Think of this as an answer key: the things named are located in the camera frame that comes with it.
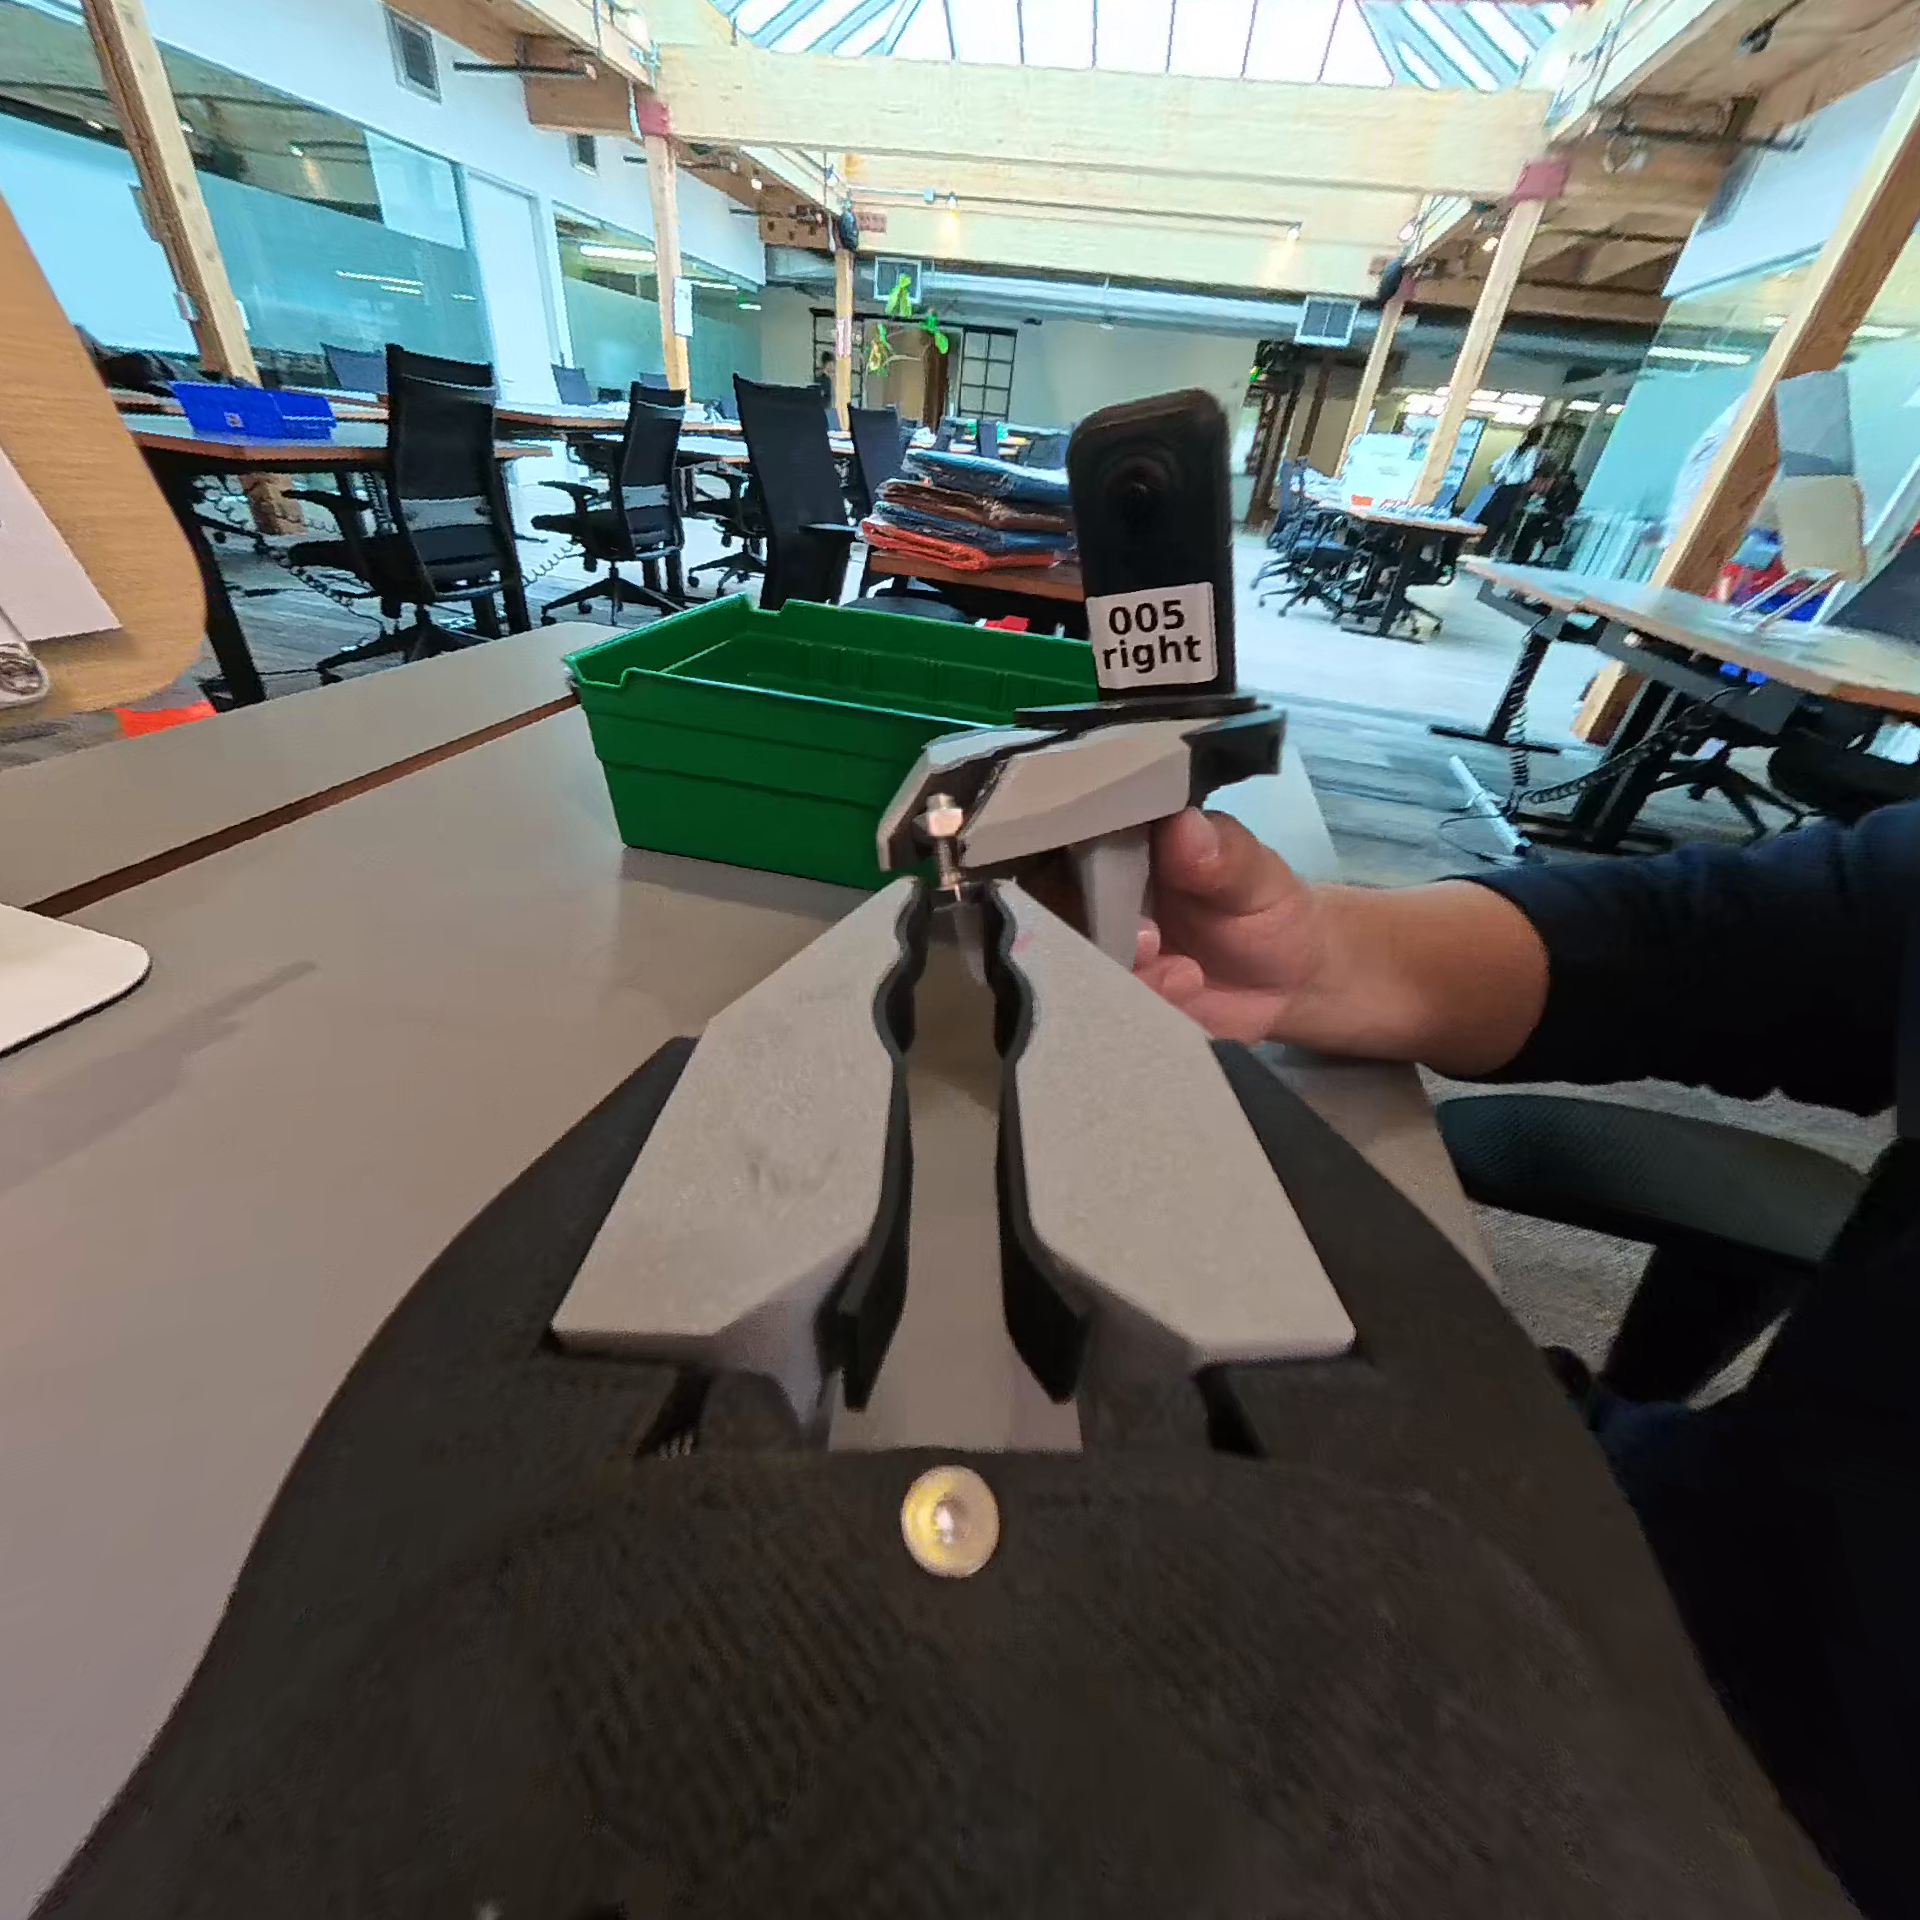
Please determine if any person's right hand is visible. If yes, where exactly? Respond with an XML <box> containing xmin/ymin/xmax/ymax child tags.
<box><xmin>1132</xmin><ymin>807</ymin><xmax>1431</xmax><ymax>1069</ymax></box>

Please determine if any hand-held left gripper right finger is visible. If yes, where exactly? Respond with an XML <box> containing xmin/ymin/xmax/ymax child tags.
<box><xmin>983</xmin><ymin>880</ymin><xmax>1360</xmax><ymax>1404</ymax></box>

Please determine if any wooden post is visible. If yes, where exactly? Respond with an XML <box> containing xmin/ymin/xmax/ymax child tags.
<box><xmin>1410</xmin><ymin>157</ymin><xmax>1555</xmax><ymax>504</ymax></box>
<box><xmin>637</xmin><ymin>88</ymin><xmax>695</xmax><ymax>399</ymax></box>
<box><xmin>83</xmin><ymin>0</ymin><xmax>266</xmax><ymax>383</ymax></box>
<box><xmin>1572</xmin><ymin>82</ymin><xmax>1920</xmax><ymax>746</ymax></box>

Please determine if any blue plastic bin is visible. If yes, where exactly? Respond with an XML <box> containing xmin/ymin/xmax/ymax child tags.
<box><xmin>167</xmin><ymin>378</ymin><xmax>339</xmax><ymax>441</ymax></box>

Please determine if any black office chair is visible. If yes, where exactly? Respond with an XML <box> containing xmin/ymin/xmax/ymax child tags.
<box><xmin>849</xmin><ymin>402</ymin><xmax>922</xmax><ymax>518</ymax></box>
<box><xmin>282</xmin><ymin>343</ymin><xmax>538</xmax><ymax>681</ymax></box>
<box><xmin>689</xmin><ymin>373</ymin><xmax>860</xmax><ymax>612</ymax></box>
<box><xmin>529</xmin><ymin>382</ymin><xmax>695</xmax><ymax>625</ymax></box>

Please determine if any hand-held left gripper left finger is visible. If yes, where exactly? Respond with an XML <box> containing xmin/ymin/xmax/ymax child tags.
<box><xmin>551</xmin><ymin>872</ymin><xmax>924</xmax><ymax>1414</ymax></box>

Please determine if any green plastic bin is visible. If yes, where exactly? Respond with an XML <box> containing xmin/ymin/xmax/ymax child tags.
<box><xmin>567</xmin><ymin>594</ymin><xmax>1107</xmax><ymax>890</ymax></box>

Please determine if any cardboard sheet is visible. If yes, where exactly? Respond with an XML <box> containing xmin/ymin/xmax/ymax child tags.
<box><xmin>1770</xmin><ymin>367</ymin><xmax>1872</xmax><ymax>590</ymax></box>

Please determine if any hanging green plant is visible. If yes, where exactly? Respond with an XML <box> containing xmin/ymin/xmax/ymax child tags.
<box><xmin>866</xmin><ymin>269</ymin><xmax>957</xmax><ymax>378</ymax></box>

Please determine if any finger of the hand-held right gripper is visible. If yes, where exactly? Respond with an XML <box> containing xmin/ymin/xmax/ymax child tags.
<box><xmin>957</xmin><ymin>736</ymin><xmax>1207</xmax><ymax>872</ymax></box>
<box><xmin>876</xmin><ymin>727</ymin><xmax>1040</xmax><ymax>878</ymax></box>

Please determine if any person's right forearm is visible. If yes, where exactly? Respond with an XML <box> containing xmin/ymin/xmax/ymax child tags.
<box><xmin>1410</xmin><ymin>801</ymin><xmax>1920</xmax><ymax>1119</ymax></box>

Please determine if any wooden display board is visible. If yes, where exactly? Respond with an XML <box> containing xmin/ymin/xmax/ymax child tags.
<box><xmin>0</xmin><ymin>191</ymin><xmax>208</xmax><ymax>718</ymax></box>

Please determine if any white folding stand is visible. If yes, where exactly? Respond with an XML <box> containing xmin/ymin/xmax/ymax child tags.
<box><xmin>0</xmin><ymin>902</ymin><xmax>154</xmax><ymax>1057</ymax></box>

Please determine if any person's black chair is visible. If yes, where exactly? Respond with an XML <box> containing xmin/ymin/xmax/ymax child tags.
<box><xmin>1437</xmin><ymin>1093</ymin><xmax>1872</xmax><ymax>1404</ymax></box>

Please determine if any white power strip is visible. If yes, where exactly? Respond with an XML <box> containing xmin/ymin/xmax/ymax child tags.
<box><xmin>1444</xmin><ymin>751</ymin><xmax>1544</xmax><ymax>860</ymax></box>

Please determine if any stack of folded cloths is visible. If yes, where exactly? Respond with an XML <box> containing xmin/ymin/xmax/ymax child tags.
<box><xmin>860</xmin><ymin>448</ymin><xmax>1085</xmax><ymax>575</ymax></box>

